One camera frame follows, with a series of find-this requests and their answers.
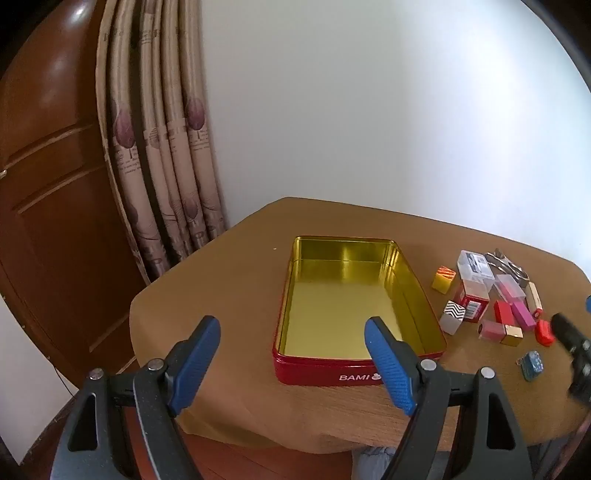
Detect white cube zigzag pattern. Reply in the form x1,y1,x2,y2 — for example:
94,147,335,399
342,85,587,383
440,300,467,335

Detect magenta block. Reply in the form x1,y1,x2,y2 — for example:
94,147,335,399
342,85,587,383
508,299,536,329

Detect red tin box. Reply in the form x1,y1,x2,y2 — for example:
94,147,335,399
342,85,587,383
271,235,448,386

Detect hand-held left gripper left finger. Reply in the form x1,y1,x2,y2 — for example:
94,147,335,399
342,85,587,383
51,315,221,480

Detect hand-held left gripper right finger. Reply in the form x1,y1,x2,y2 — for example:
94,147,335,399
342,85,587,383
364,316,534,480

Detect small blue patterned clip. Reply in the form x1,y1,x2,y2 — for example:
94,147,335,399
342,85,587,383
516,351,544,381

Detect person's leg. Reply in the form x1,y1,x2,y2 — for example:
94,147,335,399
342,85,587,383
352,444,402,480

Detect beige patterned curtain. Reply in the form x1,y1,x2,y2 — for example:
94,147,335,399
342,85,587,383
95,0,230,284

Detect black wall cable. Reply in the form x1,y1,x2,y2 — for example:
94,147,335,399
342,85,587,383
52,364,77,398

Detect brown wooden door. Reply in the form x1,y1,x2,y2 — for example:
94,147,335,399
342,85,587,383
0,0,155,386

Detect clear box pink contents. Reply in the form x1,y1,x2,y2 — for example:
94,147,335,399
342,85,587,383
493,274,527,303

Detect cream stick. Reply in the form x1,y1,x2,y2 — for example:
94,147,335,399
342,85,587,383
526,281,544,319

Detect clear plastic box with label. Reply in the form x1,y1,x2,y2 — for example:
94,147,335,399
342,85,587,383
457,250,494,282

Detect red carton with barcode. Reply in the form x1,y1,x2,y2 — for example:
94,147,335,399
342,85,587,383
455,279,491,322

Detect red and gold box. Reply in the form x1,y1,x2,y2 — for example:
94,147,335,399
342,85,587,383
477,320,523,347

